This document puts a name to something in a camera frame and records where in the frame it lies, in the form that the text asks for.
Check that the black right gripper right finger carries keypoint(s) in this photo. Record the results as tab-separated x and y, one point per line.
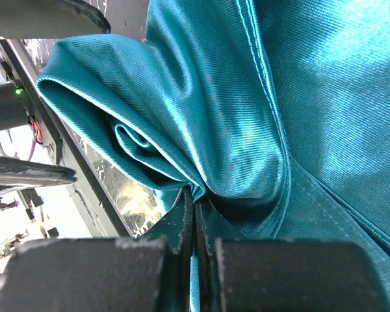
237	274

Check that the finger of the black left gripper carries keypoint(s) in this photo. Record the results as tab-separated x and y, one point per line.
50	19
16	174

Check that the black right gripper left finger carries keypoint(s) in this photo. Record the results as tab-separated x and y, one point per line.
150	273

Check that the teal cloth napkin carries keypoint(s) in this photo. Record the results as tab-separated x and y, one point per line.
278	112

